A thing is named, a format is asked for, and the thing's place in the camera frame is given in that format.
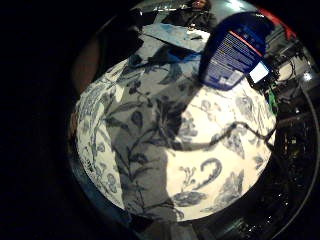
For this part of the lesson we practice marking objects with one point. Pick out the white blue floral tablecloth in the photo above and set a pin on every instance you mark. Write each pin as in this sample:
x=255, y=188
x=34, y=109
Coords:
x=206, y=140

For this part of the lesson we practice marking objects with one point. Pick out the blue cloth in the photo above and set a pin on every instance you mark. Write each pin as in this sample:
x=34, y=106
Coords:
x=173, y=33

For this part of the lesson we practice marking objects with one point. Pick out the blue bottle with printed label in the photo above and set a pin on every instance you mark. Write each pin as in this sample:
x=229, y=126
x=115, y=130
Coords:
x=233, y=53

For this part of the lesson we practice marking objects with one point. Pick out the black device with white panel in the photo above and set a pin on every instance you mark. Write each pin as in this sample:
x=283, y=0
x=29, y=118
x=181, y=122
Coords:
x=259, y=72

